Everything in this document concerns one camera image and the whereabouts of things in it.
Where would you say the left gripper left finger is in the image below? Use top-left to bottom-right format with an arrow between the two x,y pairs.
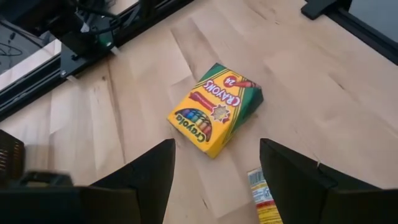
80,139 -> 177,224

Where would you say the wide black plastic basket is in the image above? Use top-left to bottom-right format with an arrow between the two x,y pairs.
0,129 -> 26,187

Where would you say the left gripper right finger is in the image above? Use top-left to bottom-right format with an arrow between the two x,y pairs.
260,139 -> 377,224

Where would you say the Crayola crayons 24 box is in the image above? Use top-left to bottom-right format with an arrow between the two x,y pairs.
167,62 -> 264,159

